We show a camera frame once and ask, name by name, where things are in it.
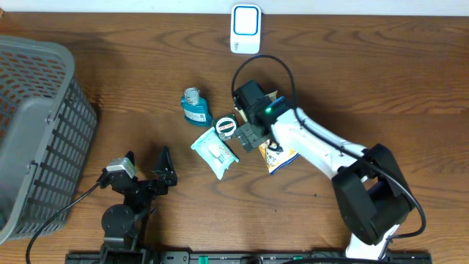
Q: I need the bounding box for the green ointment tin box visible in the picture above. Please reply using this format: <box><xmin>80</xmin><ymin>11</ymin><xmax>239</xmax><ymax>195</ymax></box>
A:
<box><xmin>213</xmin><ymin>113</ymin><xmax>238</xmax><ymax>142</ymax></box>

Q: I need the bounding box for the light blue wipes pack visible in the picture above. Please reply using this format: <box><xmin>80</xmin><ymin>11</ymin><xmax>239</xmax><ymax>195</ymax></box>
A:
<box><xmin>191</xmin><ymin>127</ymin><xmax>239</xmax><ymax>180</ymax></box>

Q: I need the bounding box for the snack bag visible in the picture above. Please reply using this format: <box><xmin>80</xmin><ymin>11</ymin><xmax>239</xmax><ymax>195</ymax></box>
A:
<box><xmin>235</xmin><ymin>89</ymin><xmax>300</xmax><ymax>175</ymax></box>

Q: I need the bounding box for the teal mouthwash bottle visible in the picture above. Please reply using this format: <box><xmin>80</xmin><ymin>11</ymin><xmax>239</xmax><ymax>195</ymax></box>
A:
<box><xmin>181</xmin><ymin>87</ymin><xmax>213</xmax><ymax>127</ymax></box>

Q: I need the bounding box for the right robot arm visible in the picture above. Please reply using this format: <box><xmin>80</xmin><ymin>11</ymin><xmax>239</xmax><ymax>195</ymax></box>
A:
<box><xmin>232</xmin><ymin>81</ymin><xmax>416</xmax><ymax>260</ymax></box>

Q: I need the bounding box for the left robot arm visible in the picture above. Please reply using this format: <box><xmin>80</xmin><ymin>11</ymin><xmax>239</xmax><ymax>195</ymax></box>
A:
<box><xmin>97</xmin><ymin>147</ymin><xmax>177</xmax><ymax>263</ymax></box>

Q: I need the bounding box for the white barcode scanner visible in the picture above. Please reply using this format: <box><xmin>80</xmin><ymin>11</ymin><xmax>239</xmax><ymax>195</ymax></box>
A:
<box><xmin>230</xmin><ymin>4</ymin><xmax>262</xmax><ymax>54</ymax></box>

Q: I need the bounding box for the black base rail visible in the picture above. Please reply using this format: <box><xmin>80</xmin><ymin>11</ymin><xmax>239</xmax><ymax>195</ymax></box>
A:
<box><xmin>65</xmin><ymin>250</ymin><xmax>433</xmax><ymax>264</ymax></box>

